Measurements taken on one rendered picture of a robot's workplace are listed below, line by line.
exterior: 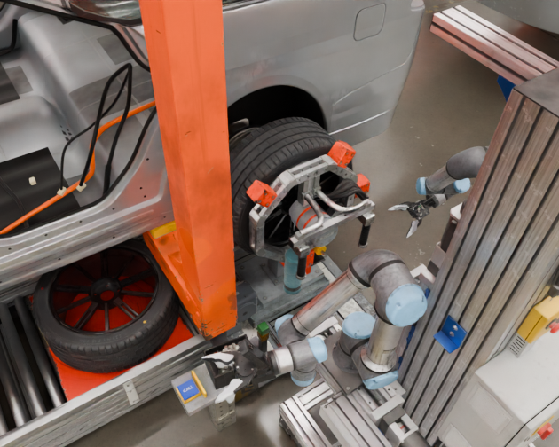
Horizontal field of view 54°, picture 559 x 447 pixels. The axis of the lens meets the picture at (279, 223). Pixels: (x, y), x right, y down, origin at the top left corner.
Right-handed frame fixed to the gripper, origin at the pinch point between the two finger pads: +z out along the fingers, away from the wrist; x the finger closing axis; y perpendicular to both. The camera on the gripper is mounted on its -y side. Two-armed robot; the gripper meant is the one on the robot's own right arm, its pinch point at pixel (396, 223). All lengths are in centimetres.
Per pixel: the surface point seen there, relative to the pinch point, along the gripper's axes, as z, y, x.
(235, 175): 50, 12, -58
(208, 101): 51, 93, -70
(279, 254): 51, -11, -18
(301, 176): 28, 22, -41
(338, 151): 7.7, 15.8, -41.8
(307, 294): 48, -57, 11
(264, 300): 69, -47, 0
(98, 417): 160, -12, -3
